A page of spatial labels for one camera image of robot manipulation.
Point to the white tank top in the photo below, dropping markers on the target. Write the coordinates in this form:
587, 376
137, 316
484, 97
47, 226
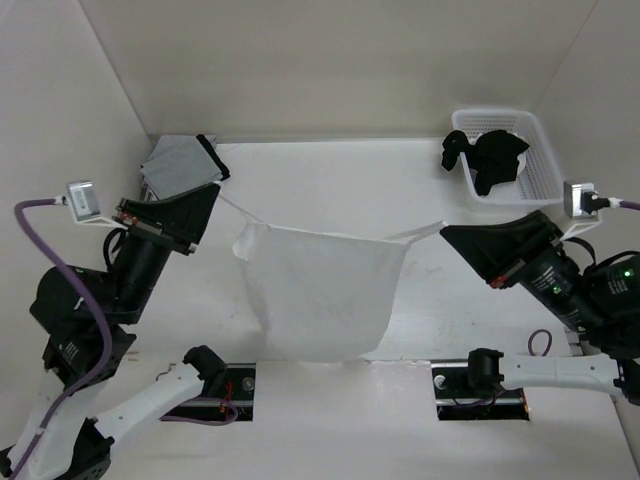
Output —
321, 297

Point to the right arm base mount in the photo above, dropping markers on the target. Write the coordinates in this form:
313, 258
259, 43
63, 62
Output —
456, 400

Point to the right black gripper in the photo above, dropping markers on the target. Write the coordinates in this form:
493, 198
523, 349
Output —
501, 246

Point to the black tank top in basket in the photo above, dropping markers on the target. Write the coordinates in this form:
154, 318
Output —
494, 157

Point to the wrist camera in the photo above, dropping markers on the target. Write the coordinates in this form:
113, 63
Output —
577, 199
82, 200

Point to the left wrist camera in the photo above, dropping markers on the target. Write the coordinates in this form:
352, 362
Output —
82, 200

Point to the folded grey tank top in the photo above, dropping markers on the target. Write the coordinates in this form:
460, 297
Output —
178, 164

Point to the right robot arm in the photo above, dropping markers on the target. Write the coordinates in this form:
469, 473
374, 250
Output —
600, 304

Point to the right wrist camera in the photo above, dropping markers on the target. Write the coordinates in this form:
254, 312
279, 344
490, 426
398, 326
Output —
577, 199

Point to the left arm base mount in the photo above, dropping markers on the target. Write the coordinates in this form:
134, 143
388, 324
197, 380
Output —
233, 401

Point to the white garment in basket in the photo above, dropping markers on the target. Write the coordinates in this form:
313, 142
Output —
521, 162

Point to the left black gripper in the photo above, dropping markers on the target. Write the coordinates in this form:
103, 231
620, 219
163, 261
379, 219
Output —
186, 216

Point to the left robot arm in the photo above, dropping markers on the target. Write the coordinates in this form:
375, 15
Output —
87, 315

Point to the white plastic basket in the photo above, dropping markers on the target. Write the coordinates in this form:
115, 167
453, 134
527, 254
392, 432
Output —
538, 182

